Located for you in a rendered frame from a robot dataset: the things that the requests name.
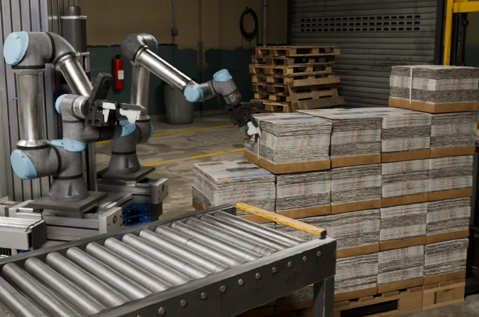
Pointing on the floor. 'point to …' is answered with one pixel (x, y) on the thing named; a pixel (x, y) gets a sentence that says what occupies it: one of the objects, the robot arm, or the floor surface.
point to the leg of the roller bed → (323, 298)
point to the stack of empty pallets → (275, 89)
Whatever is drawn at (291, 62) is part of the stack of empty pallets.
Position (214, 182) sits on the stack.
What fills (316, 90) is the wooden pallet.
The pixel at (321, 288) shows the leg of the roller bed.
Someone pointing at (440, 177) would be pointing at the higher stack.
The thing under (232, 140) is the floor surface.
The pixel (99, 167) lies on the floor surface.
